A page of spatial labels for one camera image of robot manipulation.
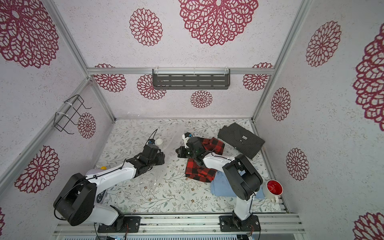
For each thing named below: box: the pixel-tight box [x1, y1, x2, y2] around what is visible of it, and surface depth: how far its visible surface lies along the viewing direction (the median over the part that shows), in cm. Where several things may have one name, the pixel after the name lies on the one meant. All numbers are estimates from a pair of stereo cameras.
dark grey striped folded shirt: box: [217, 122, 266, 160], surface depth 108 cm
